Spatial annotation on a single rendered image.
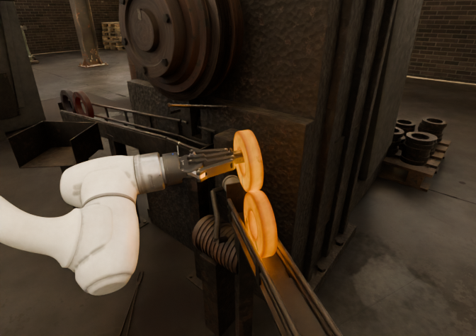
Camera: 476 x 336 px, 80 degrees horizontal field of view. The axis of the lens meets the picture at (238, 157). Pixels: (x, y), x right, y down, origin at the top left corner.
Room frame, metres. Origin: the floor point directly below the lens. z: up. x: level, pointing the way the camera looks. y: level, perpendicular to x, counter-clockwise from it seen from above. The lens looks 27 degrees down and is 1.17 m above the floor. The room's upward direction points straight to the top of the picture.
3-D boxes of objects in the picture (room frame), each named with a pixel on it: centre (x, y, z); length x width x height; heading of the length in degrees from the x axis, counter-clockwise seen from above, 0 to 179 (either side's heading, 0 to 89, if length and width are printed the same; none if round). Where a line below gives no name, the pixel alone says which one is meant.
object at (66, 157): (1.13, 0.78, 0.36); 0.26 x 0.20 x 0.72; 86
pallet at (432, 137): (2.43, -1.19, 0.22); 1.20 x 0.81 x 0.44; 49
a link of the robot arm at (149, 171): (0.57, 0.20, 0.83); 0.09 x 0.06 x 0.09; 16
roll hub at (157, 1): (0.96, 0.27, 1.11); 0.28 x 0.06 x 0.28; 51
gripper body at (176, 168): (0.59, 0.13, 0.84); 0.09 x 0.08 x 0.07; 106
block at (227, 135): (0.90, 0.02, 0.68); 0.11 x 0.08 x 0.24; 141
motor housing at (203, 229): (0.73, 0.04, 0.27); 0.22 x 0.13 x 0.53; 51
